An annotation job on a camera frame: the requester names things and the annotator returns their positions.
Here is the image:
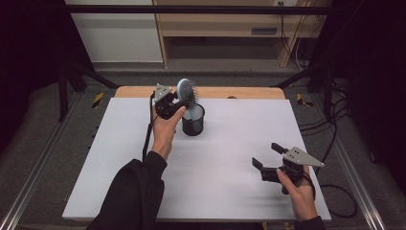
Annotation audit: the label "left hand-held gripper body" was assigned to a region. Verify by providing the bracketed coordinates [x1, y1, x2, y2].
[153, 83, 184, 121]

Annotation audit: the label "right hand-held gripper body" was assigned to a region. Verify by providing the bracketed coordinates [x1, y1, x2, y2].
[259, 146, 326, 196]

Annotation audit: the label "light blue hairbrush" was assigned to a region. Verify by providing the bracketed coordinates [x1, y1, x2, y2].
[176, 78, 201, 122]

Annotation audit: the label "black mesh pen holder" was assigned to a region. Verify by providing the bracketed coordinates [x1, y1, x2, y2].
[181, 103, 206, 137]

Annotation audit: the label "person's left hand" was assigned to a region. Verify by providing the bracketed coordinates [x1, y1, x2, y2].
[150, 105, 187, 161]

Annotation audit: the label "person's right hand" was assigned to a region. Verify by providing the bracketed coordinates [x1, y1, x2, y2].
[275, 165, 321, 222]

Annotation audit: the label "white table cover sheet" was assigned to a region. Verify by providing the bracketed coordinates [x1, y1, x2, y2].
[61, 97, 332, 222]

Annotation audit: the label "yellow black tape strip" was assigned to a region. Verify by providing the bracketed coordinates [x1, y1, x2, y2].
[296, 93, 315, 107]
[91, 92, 105, 109]

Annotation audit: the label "wooden table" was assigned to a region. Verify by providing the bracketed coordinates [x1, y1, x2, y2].
[114, 85, 286, 101]

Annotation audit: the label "black metal stand leg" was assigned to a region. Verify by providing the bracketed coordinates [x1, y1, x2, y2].
[57, 59, 122, 123]
[270, 62, 337, 123]

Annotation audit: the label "wooden desk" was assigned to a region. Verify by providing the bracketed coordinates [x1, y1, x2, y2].
[152, 0, 324, 70]

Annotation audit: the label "white partition panel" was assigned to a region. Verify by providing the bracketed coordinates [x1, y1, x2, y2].
[64, 0, 164, 63]

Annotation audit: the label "black metal crossbar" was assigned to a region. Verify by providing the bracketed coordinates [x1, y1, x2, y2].
[47, 4, 352, 15]

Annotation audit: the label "black curtain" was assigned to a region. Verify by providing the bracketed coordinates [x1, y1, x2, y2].
[0, 0, 94, 155]
[315, 0, 406, 186]

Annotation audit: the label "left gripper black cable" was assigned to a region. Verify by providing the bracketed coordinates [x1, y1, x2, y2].
[141, 91, 158, 161]

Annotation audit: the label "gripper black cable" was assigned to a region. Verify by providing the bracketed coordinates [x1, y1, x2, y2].
[141, 91, 158, 161]
[302, 171, 359, 219]

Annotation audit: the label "black floor cables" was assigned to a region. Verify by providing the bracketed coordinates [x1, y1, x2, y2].
[299, 81, 352, 168]

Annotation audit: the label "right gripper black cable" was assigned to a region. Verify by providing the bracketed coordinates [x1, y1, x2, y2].
[302, 171, 359, 219]

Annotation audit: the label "aluminium floor rail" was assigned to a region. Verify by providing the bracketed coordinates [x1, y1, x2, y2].
[0, 91, 84, 230]
[330, 136, 388, 230]

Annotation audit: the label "black desk cable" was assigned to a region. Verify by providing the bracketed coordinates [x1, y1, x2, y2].
[278, 1, 308, 72]

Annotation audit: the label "white wall socket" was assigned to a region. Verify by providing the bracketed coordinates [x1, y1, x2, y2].
[273, 0, 300, 8]

